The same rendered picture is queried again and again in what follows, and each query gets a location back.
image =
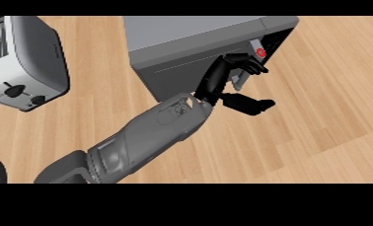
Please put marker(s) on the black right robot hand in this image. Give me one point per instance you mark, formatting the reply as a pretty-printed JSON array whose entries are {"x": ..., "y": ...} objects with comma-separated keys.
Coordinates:
[{"x": 219, "y": 75}]

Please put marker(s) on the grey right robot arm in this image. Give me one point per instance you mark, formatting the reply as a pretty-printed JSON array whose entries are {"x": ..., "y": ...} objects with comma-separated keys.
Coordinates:
[{"x": 147, "y": 131}]

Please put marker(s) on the grey microwave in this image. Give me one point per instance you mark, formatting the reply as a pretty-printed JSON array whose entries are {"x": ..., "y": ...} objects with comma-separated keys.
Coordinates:
[{"x": 194, "y": 49}]

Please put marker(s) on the silver toaster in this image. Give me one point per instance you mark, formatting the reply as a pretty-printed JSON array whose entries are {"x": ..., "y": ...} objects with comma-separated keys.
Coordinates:
[{"x": 35, "y": 65}]

